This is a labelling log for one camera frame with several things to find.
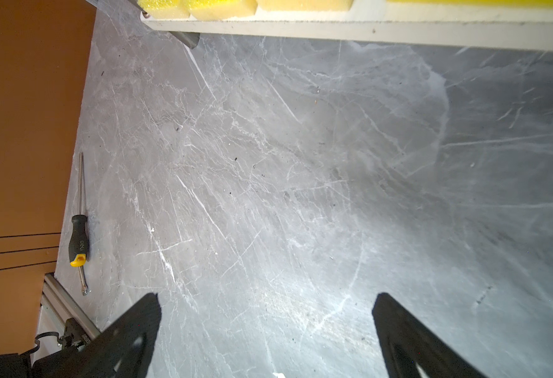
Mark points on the thin metal rod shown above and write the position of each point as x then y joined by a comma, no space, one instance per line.
79,241

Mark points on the white two-tier metal shelf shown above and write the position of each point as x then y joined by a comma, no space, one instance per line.
496,26

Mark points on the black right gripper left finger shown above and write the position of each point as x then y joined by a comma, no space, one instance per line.
125,349

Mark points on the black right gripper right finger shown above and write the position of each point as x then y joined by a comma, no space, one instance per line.
409,347

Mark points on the large yellow coarse sponge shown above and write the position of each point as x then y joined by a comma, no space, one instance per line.
305,5

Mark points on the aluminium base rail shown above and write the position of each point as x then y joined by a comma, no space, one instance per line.
62,322

